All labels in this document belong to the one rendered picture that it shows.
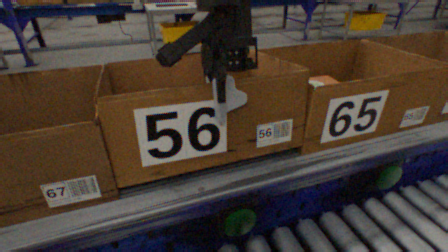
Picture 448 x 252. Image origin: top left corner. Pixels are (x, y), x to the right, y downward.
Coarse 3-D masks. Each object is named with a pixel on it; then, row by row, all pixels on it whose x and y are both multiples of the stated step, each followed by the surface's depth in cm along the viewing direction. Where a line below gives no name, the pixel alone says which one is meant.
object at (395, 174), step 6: (390, 168) 62; (396, 168) 62; (384, 174) 61; (390, 174) 62; (396, 174) 62; (378, 180) 62; (384, 180) 62; (390, 180) 63; (396, 180) 64; (378, 186) 63; (384, 186) 63; (390, 186) 64
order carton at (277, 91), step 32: (128, 64) 66; (192, 64) 72; (288, 64) 58; (96, 96) 41; (128, 96) 41; (160, 96) 43; (192, 96) 45; (256, 96) 49; (288, 96) 51; (128, 128) 43; (256, 128) 52; (128, 160) 45; (192, 160) 50; (224, 160) 52
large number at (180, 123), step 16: (144, 112) 43; (160, 112) 44; (176, 112) 45; (192, 112) 46; (208, 112) 47; (144, 128) 44; (160, 128) 45; (176, 128) 46; (192, 128) 47; (208, 128) 48; (224, 128) 49; (144, 144) 45; (160, 144) 46; (176, 144) 47; (192, 144) 48; (208, 144) 49; (224, 144) 51; (144, 160) 46; (160, 160) 47; (176, 160) 48
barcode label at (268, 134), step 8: (288, 120) 54; (264, 128) 52; (272, 128) 53; (280, 128) 54; (288, 128) 54; (264, 136) 53; (272, 136) 54; (280, 136) 55; (288, 136) 55; (264, 144) 54; (272, 144) 55
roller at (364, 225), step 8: (344, 208) 64; (352, 208) 63; (344, 216) 64; (352, 216) 62; (360, 216) 61; (352, 224) 61; (360, 224) 60; (368, 224) 59; (360, 232) 59; (368, 232) 58; (376, 232) 58; (368, 240) 58; (376, 240) 56; (384, 240) 56; (368, 248) 58; (376, 248) 56; (384, 248) 55; (392, 248) 54
